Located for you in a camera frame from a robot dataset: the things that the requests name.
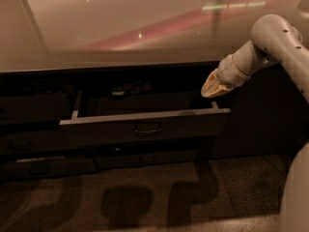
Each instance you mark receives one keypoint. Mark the dark drawer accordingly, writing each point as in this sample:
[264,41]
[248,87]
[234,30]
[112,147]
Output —
[46,168]
[100,120]
[32,142]
[33,108]
[119,161]

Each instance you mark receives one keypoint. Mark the dark cabinet door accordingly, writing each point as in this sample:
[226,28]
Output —
[268,116]

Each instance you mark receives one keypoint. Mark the items inside top drawer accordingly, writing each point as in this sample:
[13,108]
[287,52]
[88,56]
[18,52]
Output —
[133,88]

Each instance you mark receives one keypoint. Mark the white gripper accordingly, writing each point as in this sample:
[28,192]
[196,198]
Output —
[229,72]

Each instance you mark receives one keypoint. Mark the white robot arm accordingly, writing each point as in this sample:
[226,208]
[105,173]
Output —
[273,40]

